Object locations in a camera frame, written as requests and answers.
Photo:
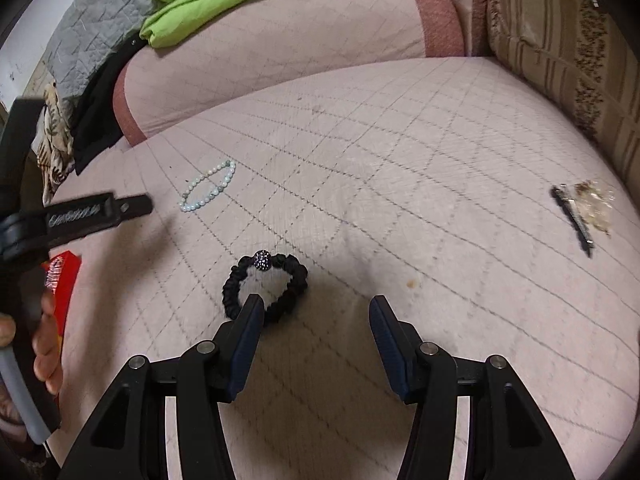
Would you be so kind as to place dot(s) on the black cloth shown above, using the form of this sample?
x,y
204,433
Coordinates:
x,y
100,110

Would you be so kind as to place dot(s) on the leopard print cloth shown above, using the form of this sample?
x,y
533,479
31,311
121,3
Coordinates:
x,y
52,155

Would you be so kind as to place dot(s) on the pink bolster pillow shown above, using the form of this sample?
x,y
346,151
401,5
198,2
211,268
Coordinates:
x,y
300,35

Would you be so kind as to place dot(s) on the black hair clip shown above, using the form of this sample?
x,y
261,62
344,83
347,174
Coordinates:
x,y
575,220

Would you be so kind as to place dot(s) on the brown striped cushion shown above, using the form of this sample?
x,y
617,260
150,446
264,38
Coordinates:
x,y
560,35

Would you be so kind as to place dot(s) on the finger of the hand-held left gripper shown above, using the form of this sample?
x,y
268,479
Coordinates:
x,y
90,217

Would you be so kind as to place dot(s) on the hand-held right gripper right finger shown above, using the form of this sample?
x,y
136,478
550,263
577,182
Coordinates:
x,y
387,340

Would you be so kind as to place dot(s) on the red bordered white box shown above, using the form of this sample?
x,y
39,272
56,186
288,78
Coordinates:
x,y
62,285

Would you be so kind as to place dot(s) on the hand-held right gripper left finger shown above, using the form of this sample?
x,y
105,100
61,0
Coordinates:
x,y
247,340

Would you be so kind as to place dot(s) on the person's left hand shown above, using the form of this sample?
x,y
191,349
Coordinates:
x,y
47,350

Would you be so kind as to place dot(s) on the grey quilted blanket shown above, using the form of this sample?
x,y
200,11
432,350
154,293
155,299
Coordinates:
x,y
95,15

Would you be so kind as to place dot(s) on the clear gold trinket packet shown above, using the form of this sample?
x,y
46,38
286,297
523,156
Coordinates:
x,y
595,205

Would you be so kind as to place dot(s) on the pink quilted bedspread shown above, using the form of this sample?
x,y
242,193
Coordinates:
x,y
400,170

